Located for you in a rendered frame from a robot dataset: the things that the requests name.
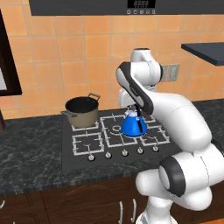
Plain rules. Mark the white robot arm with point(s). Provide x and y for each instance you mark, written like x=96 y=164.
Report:
x=180 y=122

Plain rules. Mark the dark grey range hood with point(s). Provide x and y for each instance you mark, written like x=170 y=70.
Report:
x=87 y=7

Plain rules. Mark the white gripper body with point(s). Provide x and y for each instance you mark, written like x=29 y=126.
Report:
x=125 y=99

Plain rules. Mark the dark grey gas hob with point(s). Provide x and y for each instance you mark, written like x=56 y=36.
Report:
x=84 y=163

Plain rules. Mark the tan pot with black inside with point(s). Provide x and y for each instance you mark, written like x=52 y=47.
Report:
x=84 y=115

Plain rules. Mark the dark grey wall shelf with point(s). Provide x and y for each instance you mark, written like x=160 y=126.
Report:
x=207 y=52

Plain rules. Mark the grey wall outlet plate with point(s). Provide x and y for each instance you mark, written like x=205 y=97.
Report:
x=173 y=72

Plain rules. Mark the blue kettle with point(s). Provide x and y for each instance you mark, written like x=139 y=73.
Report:
x=132 y=127

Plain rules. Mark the silver hob knob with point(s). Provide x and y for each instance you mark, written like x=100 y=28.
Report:
x=140 y=150
x=155 y=148
x=108 y=155
x=91 y=157
x=124 y=152

